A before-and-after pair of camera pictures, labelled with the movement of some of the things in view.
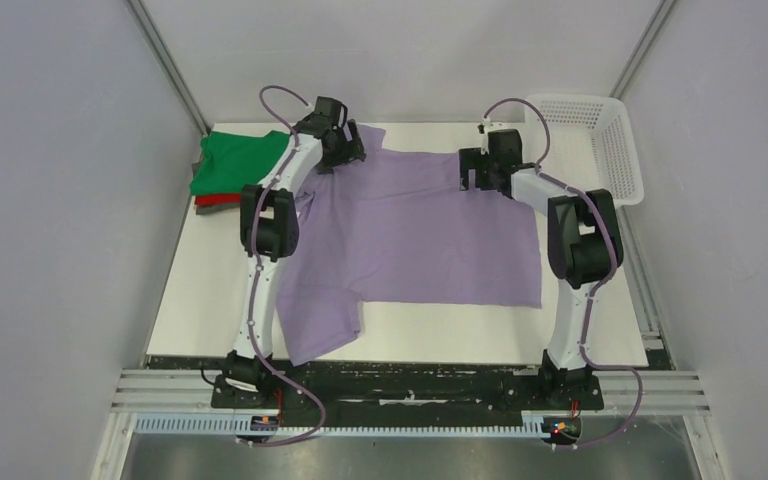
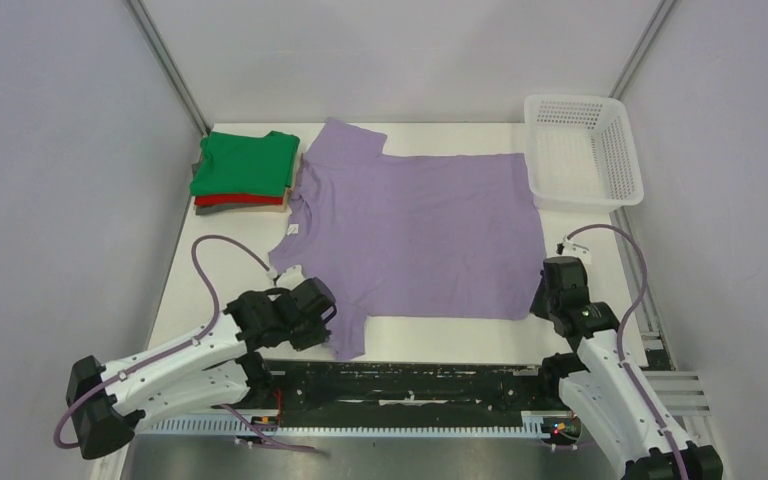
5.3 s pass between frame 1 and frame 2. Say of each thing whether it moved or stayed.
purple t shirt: stayed
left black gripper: moved
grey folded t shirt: stayed
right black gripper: moved
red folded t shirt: stayed
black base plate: stayed
